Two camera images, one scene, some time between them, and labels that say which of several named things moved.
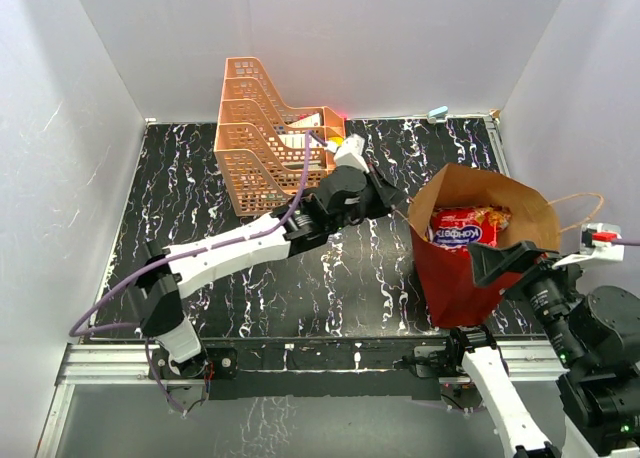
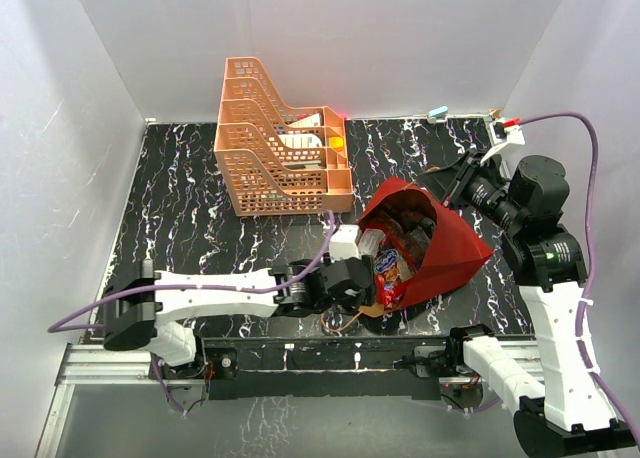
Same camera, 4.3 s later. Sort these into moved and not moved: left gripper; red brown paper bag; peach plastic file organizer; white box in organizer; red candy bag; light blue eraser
Moved: red brown paper bag; left gripper; red candy bag
Not moved: white box in organizer; peach plastic file organizer; light blue eraser
